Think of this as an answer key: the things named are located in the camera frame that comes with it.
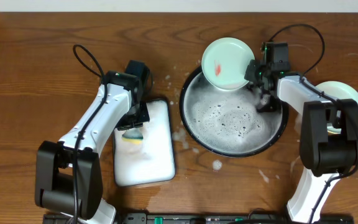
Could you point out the mint plate with red stain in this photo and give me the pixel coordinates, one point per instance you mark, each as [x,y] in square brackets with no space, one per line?
[225,61]

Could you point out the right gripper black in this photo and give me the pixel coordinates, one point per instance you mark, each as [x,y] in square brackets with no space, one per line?
[250,74]

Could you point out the rectangular tray of soap foam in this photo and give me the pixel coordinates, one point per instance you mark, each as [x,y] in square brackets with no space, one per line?
[152,159]

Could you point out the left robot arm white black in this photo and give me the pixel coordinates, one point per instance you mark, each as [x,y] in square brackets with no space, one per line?
[68,172]

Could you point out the mint green plate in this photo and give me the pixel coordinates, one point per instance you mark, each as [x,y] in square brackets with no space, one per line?
[338,90]

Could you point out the black base rail with buttons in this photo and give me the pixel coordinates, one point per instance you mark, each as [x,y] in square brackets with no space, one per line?
[142,218]

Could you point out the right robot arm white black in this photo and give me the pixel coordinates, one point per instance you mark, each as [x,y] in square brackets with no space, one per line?
[328,136]

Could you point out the green yellow sponge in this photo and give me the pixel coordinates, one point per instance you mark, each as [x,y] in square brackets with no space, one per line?
[133,135]

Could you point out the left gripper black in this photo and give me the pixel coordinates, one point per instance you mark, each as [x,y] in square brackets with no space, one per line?
[132,121]

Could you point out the round black metal tray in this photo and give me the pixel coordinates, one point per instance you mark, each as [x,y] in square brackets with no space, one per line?
[227,122]

